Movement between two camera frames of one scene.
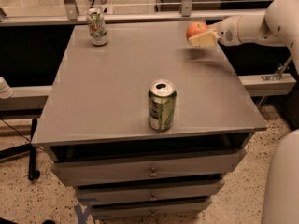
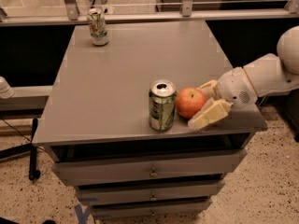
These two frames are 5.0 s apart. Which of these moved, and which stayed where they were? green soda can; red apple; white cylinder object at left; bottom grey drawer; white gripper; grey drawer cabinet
Moved: white gripper; red apple
Stayed: grey drawer cabinet; white cylinder object at left; bottom grey drawer; green soda can
